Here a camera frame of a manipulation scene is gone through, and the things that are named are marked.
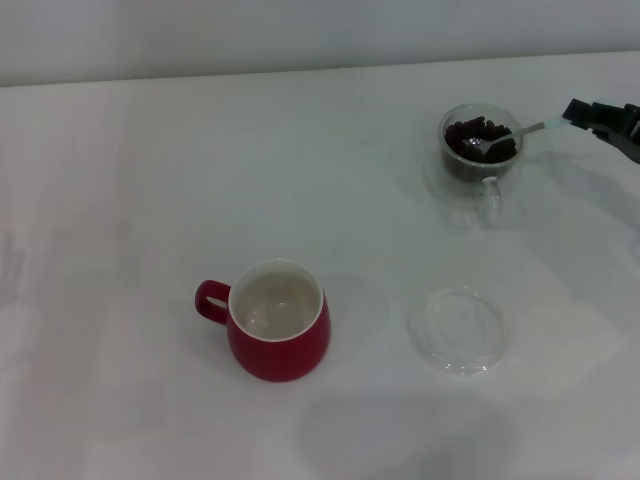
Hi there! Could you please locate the coffee beans heap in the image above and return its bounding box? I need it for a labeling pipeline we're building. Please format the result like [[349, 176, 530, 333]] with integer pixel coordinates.
[[442, 115, 520, 185]]

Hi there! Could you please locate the metal spoon light blue handle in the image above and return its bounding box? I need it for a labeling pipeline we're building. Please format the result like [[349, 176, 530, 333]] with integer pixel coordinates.
[[462, 116, 570, 154]]

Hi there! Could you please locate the clear glass saucer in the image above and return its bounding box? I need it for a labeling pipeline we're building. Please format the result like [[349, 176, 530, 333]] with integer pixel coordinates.
[[405, 284, 507, 377]]

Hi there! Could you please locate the red ceramic mug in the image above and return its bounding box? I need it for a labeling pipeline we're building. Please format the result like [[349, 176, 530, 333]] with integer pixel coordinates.
[[194, 257, 332, 384]]

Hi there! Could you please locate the clear glass cup with handle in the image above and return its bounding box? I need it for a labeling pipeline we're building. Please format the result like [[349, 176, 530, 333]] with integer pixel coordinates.
[[437, 103, 526, 229]]

